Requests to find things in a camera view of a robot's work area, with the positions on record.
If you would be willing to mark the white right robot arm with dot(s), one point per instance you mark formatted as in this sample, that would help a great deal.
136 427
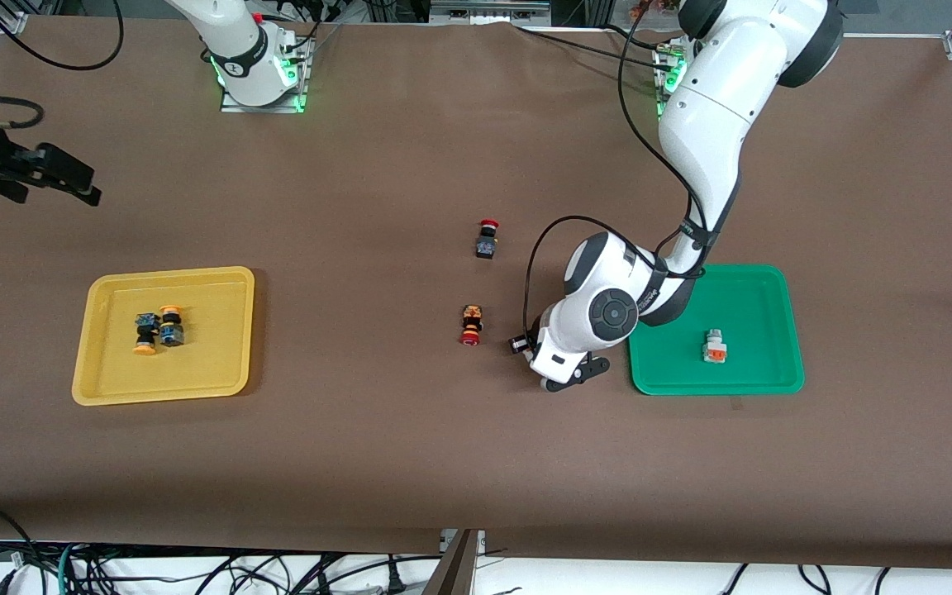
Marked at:
236 41

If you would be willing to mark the red button black body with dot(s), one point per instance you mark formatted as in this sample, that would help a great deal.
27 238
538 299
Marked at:
486 245

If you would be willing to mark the yellow plastic tray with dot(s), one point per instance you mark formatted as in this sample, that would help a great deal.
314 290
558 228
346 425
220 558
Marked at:
211 364

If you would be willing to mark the table support post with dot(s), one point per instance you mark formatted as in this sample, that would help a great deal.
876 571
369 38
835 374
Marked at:
453 570

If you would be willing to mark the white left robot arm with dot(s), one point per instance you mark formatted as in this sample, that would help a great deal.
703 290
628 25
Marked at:
724 107

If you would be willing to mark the grey metal background device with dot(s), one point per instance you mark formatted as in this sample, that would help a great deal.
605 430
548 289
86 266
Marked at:
488 8

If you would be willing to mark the brown table cover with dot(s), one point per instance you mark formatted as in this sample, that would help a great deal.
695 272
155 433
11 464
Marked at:
476 454

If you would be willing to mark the green plastic tray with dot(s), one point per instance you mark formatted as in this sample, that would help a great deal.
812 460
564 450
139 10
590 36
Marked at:
740 289

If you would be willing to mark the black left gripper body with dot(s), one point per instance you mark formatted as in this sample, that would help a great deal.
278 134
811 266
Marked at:
519 344

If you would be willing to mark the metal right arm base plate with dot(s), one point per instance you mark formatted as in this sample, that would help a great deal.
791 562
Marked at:
298 74

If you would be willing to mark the yellow cap push button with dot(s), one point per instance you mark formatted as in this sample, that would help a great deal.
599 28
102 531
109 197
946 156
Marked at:
172 330
145 330

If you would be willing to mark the red button orange body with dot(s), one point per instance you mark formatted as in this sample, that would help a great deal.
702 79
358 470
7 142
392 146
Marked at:
471 318

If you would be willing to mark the white orange push button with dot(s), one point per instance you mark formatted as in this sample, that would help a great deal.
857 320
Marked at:
716 349

